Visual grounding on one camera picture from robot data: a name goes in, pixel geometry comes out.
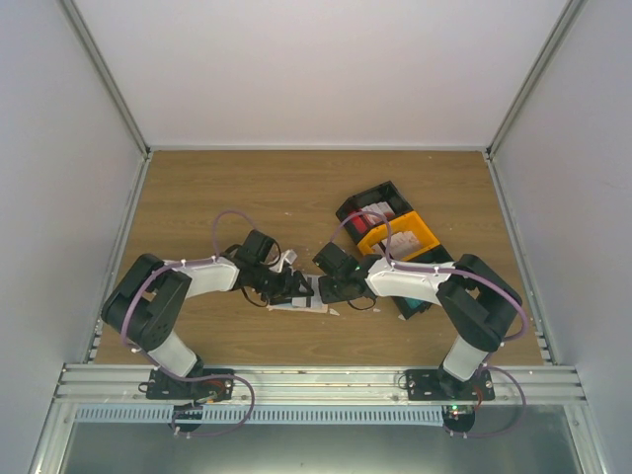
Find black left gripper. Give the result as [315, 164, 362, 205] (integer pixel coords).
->
[251, 264, 313, 305]

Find white red credit card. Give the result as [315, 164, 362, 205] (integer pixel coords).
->
[292, 276, 323, 310]

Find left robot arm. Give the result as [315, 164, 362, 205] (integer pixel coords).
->
[101, 230, 320, 399]

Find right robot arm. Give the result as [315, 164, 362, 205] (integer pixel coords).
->
[313, 242, 528, 400]

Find red white card stack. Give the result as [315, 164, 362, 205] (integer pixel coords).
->
[347, 201, 395, 233]

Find black bin with teal cards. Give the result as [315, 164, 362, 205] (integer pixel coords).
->
[391, 296, 432, 320]

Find white striped card stack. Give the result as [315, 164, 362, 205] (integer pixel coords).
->
[389, 231, 422, 261]

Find teal card stack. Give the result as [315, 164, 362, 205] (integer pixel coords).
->
[404, 298, 431, 311]

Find black bin with red cards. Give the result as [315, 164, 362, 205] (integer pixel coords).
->
[335, 181, 413, 244]

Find yellow storage bin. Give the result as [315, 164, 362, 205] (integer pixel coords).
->
[357, 211, 440, 261]

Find left circuit board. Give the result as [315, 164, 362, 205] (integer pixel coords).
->
[170, 403, 203, 437]

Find circuit board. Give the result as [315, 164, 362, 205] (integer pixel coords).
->
[170, 403, 203, 437]
[441, 404, 476, 436]

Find right circuit board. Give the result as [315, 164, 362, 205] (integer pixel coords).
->
[441, 404, 476, 436]

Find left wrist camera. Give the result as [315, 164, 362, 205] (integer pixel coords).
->
[274, 249, 297, 273]

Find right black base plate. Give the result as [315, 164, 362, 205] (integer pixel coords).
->
[403, 368, 496, 402]

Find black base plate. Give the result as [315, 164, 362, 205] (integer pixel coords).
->
[403, 368, 496, 402]
[138, 368, 234, 402]

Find grey slotted cable duct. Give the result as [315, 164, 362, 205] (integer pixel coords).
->
[75, 404, 443, 427]

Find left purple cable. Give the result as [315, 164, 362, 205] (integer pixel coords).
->
[120, 210, 256, 379]

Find purple cable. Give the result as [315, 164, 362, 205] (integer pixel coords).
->
[328, 210, 529, 438]
[120, 210, 256, 379]

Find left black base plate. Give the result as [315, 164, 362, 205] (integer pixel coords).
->
[138, 368, 234, 402]

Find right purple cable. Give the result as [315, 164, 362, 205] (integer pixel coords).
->
[328, 210, 529, 438]

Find aluminium front rail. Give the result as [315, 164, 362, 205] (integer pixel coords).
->
[53, 364, 587, 406]

